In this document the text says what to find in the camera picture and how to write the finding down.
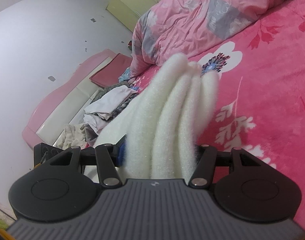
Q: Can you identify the light blue garment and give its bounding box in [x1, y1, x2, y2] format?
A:
[118, 67, 139, 91]

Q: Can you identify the pile of white clothes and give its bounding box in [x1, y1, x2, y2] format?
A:
[54, 81, 138, 150]

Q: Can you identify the pink floral bed blanket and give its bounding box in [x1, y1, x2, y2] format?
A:
[85, 0, 305, 233]

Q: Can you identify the dark red cushion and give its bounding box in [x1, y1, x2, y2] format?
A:
[89, 54, 132, 88]

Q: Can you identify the pink white bed headboard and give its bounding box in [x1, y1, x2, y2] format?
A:
[22, 49, 116, 148]

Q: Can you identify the pink grey floral duvet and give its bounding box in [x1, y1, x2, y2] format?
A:
[128, 0, 285, 78]

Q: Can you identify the cream fleece sweater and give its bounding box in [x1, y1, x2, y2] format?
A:
[95, 53, 219, 180]

